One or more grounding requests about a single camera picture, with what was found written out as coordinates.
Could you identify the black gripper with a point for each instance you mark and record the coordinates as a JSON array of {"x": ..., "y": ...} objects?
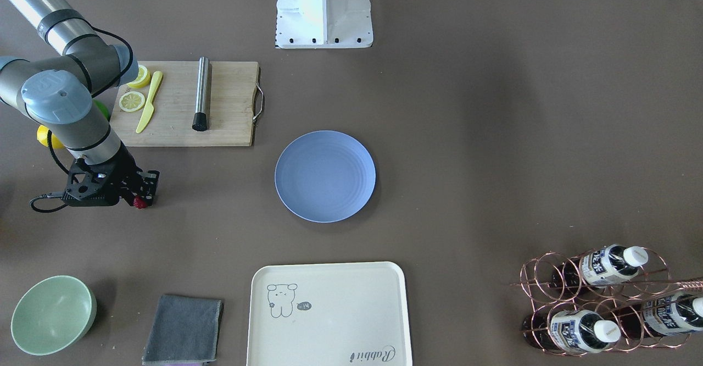
[{"x": 125, "y": 169}]

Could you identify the red strawberry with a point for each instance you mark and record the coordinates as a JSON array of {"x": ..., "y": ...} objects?
[{"x": 139, "y": 203}]

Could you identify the blue plate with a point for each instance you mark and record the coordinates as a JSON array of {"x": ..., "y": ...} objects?
[{"x": 325, "y": 176}]

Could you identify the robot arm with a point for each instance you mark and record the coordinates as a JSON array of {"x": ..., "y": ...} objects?
[{"x": 58, "y": 93}]

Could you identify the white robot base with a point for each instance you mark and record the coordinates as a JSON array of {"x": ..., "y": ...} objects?
[{"x": 328, "y": 24}]

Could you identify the green lime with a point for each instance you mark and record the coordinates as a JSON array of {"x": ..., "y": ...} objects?
[{"x": 103, "y": 109}]

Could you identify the upper lemon slice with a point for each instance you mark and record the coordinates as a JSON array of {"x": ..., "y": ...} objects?
[{"x": 132, "y": 101}]

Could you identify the lemon slice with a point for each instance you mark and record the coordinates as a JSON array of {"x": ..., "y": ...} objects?
[
  {"x": 132, "y": 101},
  {"x": 142, "y": 79}
]

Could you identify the steel muddler black tip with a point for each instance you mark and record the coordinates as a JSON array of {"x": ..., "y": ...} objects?
[{"x": 201, "y": 116}]

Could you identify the yellow lemon far side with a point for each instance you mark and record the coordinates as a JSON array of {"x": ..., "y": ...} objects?
[{"x": 44, "y": 136}]

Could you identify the lower lemon slice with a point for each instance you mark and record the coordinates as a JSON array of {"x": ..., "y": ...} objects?
[{"x": 142, "y": 79}]

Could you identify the yellow plastic knife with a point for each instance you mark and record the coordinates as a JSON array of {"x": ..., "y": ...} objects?
[{"x": 149, "y": 108}]

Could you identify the wooden cutting board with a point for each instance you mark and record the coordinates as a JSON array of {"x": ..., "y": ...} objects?
[{"x": 231, "y": 107}]

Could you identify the grey folded cloth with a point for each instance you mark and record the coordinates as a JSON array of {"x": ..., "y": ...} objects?
[{"x": 185, "y": 331}]

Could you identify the green bowl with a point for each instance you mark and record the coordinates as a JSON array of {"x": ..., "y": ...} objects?
[{"x": 53, "y": 315}]

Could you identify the cream rabbit tray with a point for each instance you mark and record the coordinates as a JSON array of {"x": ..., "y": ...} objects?
[{"x": 329, "y": 314}]

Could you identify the tea bottle front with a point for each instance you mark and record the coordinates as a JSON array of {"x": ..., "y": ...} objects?
[{"x": 570, "y": 332}]

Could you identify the tea bottle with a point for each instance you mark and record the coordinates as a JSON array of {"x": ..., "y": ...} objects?
[
  {"x": 676, "y": 314},
  {"x": 596, "y": 270},
  {"x": 570, "y": 332}
]

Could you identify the tea bottle back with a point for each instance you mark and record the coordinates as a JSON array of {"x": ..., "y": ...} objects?
[
  {"x": 676, "y": 314},
  {"x": 596, "y": 270}
]

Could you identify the copper wire bottle rack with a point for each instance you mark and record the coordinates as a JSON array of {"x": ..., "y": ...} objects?
[{"x": 653, "y": 281}]

